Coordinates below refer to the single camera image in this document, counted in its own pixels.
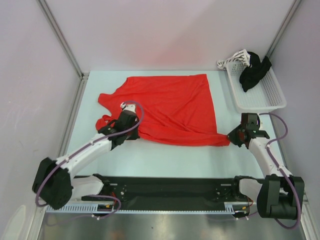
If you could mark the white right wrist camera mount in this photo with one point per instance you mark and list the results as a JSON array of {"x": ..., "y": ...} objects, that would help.
[{"x": 259, "y": 123}]

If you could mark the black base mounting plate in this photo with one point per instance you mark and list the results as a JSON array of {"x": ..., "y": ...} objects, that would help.
[{"x": 175, "y": 191}]

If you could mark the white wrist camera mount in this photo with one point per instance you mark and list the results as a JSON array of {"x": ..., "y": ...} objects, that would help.
[
  {"x": 128, "y": 107},
  {"x": 259, "y": 123}
]

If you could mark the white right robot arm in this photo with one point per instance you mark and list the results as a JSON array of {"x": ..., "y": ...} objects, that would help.
[{"x": 279, "y": 195}]

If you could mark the white plastic basket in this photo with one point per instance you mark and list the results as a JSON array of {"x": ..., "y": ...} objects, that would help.
[{"x": 266, "y": 96}]

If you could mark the white striped tank top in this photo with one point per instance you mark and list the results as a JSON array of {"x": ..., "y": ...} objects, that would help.
[{"x": 241, "y": 56}]

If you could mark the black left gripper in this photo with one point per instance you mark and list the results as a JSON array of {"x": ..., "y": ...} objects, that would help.
[{"x": 134, "y": 136}]

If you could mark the white slotted cable duct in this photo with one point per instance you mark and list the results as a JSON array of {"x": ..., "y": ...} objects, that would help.
[{"x": 220, "y": 208}]

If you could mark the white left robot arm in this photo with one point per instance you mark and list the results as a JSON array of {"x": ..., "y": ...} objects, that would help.
[{"x": 89, "y": 187}]

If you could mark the red tank top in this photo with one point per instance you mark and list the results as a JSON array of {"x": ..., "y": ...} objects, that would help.
[{"x": 176, "y": 110}]

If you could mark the black tank top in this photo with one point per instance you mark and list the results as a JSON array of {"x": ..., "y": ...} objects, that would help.
[{"x": 255, "y": 72}]

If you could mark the aluminium frame rail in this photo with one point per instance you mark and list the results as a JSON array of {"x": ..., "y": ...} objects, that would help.
[{"x": 67, "y": 125}]

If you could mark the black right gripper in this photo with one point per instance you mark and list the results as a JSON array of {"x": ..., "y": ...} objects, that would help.
[{"x": 231, "y": 136}]

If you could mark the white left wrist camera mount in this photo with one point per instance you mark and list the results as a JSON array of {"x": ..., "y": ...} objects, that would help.
[{"x": 128, "y": 107}]

